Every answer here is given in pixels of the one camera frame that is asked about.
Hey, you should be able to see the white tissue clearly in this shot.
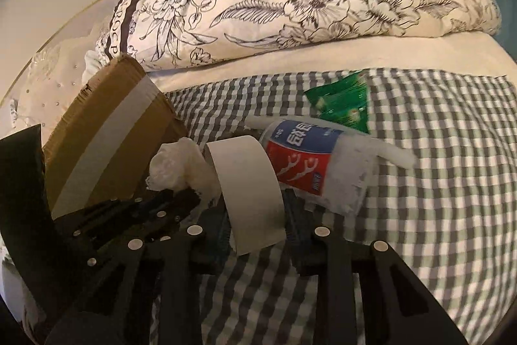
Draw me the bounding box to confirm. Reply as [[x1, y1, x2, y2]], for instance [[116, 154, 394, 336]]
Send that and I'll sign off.
[[149, 137, 221, 204]]

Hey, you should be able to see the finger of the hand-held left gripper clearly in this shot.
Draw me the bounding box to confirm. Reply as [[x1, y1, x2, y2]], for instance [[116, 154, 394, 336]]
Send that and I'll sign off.
[[83, 189, 200, 226], [57, 213, 188, 267]]

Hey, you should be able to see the clear jar red-blue label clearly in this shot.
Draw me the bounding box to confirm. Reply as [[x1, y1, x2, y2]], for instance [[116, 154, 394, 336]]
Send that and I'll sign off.
[[258, 118, 382, 216]]

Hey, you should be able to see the pale green cloth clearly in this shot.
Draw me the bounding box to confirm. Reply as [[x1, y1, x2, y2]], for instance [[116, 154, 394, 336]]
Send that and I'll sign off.
[[84, 50, 111, 82]]

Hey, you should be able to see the white beaded cushion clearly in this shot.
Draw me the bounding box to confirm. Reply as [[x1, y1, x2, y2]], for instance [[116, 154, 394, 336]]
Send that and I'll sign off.
[[8, 40, 106, 135]]

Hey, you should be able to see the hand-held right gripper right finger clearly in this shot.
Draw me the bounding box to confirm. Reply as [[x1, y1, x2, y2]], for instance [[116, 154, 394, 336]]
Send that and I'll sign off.
[[283, 189, 469, 345]]

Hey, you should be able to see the green foil packet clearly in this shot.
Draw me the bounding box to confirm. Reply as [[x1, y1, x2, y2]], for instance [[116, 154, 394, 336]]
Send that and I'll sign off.
[[304, 71, 371, 135]]

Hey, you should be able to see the beige tape roll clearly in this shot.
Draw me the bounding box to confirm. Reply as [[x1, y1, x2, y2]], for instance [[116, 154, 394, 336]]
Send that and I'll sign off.
[[203, 135, 285, 257]]

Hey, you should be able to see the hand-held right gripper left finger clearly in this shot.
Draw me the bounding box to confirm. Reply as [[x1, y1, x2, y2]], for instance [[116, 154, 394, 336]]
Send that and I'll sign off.
[[44, 208, 233, 345]]

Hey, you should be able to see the brown cardboard box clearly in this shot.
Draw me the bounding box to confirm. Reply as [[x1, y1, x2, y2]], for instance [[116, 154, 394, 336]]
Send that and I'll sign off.
[[42, 55, 190, 216]]

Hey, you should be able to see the green-white checkered cloth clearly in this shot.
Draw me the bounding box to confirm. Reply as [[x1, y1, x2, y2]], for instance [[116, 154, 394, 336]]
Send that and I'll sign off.
[[149, 66, 517, 345]]

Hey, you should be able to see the white plastic tube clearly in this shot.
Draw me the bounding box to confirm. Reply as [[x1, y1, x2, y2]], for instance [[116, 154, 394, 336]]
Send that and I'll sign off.
[[245, 115, 417, 169]]

